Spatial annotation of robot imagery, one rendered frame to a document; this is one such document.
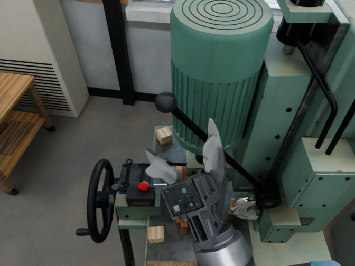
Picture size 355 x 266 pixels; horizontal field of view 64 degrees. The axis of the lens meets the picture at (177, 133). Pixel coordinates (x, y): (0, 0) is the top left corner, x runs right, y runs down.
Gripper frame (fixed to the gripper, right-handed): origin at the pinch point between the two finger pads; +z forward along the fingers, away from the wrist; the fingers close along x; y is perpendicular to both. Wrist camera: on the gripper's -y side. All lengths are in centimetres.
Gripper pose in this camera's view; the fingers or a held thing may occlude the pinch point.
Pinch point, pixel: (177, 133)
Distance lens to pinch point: 54.0
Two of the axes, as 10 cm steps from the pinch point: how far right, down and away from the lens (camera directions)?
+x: -7.9, 3.9, 4.7
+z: -3.9, -9.2, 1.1
